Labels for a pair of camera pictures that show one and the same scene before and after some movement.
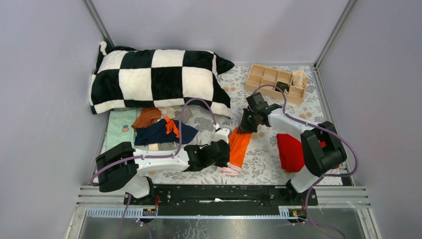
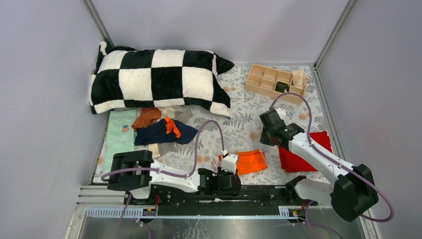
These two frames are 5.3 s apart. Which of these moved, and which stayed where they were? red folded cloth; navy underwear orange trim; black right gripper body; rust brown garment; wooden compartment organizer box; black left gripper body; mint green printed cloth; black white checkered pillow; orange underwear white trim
Moved: black right gripper body; black left gripper body; orange underwear white trim
Stayed: mint green printed cloth; wooden compartment organizer box; black white checkered pillow; rust brown garment; red folded cloth; navy underwear orange trim
